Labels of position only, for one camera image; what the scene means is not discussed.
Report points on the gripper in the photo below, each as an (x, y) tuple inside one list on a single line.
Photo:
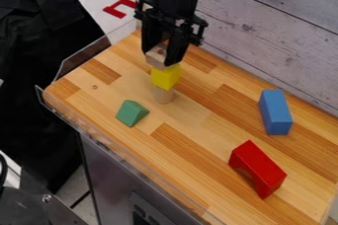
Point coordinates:
[(169, 18)]

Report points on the wooden cube with hole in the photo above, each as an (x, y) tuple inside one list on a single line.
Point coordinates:
[(156, 56)]

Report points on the yellow cube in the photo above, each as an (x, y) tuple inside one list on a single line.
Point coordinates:
[(166, 77)]

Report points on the wooden cylinder block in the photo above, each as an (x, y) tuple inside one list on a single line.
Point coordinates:
[(163, 95)]

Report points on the green triangular block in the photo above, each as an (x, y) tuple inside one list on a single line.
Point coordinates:
[(131, 112)]

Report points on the black cloth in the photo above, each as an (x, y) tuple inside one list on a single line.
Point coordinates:
[(37, 71)]

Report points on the blue rectangular block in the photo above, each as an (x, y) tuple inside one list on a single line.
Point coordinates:
[(275, 111)]

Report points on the red arch block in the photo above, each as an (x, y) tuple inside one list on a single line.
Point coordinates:
[(257, 169)]

